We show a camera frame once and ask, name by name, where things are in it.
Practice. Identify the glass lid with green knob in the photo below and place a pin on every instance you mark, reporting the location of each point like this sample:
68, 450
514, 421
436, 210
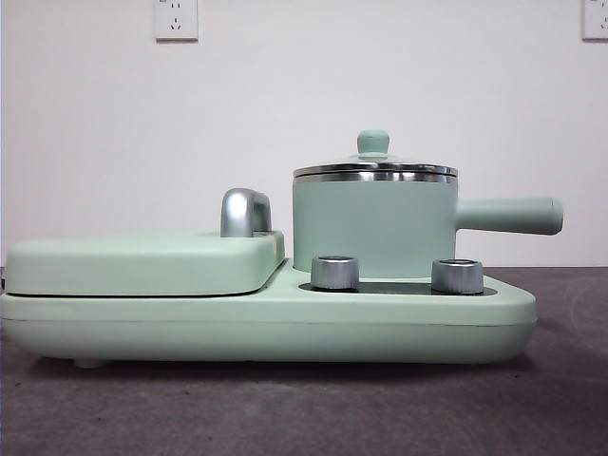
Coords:
374, 142

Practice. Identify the mint green griddle cover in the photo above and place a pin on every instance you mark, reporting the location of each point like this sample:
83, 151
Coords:
135, 266

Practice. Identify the white wall socket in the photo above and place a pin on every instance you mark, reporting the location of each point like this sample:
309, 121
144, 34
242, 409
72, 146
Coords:
596, 19
176, 21

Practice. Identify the mint green breakfast machine base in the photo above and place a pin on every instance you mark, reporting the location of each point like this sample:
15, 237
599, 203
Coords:
142, 328

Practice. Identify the silver control knob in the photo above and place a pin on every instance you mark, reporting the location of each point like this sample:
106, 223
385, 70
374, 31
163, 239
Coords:
334, 273
456, 275

